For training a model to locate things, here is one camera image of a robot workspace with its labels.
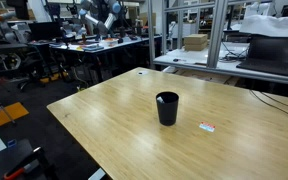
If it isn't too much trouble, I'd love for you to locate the white marker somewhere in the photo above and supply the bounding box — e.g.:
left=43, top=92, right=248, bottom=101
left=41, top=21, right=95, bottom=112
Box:
left=157, top=96, right=165, bottom=103

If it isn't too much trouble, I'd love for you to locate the grey blue background robot arm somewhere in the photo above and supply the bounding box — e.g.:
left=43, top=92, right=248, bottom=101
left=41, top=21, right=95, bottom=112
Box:
left=79, top=0, right=122, bottom=36

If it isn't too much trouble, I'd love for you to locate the black plastic cup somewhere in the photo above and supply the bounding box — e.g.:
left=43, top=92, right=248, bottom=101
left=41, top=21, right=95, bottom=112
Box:
left=156, top=91, right=179, bottom=126

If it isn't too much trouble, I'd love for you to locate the white table grommet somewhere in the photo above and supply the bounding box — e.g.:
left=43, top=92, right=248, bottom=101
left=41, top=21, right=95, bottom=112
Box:
left=137, top=70, right=148, bottom=75

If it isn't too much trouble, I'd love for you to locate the red white sticker label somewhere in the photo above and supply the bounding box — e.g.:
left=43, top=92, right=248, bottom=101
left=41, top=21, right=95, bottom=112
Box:
left=199, top=122, right=215, bottom=132

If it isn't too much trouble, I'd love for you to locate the cardboard box stack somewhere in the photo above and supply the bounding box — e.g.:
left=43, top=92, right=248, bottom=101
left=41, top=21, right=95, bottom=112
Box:
left=184, top=34, right=207, bottom=51

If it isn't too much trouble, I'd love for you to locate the black laptop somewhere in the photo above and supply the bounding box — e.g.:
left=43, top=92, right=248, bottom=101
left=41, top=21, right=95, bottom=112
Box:
left=237, top=36, right=288, bottom=76

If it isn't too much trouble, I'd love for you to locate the orange floor mat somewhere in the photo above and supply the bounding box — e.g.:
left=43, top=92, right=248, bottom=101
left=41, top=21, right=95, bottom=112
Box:
left=0, top=102, right=29, bottom=126

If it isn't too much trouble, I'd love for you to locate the white cloth cover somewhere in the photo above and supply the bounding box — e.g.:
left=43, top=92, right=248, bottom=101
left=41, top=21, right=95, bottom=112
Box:
left=240, top=15, right=288, bottom=37

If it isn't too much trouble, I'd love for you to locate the aluminium frame post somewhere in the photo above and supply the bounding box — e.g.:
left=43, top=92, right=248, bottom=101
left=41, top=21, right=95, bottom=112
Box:
left=207, top=0, right=229, bottom=68

